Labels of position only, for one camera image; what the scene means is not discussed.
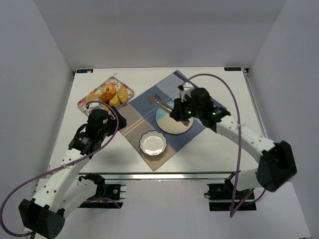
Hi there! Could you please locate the small round bun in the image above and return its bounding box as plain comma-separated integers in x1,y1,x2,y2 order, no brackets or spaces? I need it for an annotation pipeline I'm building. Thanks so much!
109,96,121,108

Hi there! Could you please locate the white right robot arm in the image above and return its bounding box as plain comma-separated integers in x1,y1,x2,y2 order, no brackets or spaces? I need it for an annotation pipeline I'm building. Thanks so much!
170,86,297,192

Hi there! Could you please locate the blue and cream round plate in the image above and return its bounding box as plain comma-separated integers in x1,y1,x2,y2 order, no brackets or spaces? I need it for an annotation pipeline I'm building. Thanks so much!
156,108,194,134

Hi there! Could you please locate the blue label sticker left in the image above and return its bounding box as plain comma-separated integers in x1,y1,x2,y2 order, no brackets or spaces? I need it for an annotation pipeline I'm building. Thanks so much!
76,69,93,74

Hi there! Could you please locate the glazed ring donut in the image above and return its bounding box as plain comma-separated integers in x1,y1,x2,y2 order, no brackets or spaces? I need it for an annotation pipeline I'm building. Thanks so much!
102,84,117,96

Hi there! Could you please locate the white scalloped bowl black rim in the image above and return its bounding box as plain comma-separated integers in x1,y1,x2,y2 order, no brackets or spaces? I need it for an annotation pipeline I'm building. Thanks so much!
139,130,167,156

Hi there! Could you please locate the blue label sticker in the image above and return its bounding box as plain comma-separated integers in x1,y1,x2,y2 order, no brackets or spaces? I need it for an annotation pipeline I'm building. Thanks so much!
76,69,93,74
224,67,242,71

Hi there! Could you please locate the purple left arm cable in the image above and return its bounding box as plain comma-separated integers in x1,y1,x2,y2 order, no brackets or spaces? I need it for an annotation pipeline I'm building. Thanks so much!
0,100,119,237

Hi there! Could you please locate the patchwork blue grey placemat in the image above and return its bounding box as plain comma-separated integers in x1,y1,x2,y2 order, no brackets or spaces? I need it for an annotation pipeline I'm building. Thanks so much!
117,70,227,172

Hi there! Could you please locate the brown crusty pastry piece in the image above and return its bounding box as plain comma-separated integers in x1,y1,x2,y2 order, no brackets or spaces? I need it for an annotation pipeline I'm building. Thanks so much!
99,92,114,102

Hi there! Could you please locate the blue label sticker right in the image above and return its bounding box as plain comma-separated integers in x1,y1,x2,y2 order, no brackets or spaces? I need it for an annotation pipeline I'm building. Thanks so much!
224,67,242,71

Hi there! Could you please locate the oblong golden bread roll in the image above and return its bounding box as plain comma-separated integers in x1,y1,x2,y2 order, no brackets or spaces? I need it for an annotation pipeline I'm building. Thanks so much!
117,86,128,104

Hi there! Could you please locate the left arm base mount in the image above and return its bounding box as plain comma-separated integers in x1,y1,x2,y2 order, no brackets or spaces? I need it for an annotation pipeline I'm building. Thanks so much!
77,173,126,209

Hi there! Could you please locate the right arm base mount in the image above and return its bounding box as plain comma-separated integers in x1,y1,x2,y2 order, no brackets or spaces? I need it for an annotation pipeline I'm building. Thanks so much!
204,180,257,212

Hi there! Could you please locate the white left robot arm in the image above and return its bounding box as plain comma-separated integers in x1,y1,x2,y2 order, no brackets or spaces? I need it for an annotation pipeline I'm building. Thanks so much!
18,107,127,239

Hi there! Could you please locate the round yellow muffin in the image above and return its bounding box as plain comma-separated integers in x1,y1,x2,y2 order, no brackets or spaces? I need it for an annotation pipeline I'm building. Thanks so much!
85,93,101,107

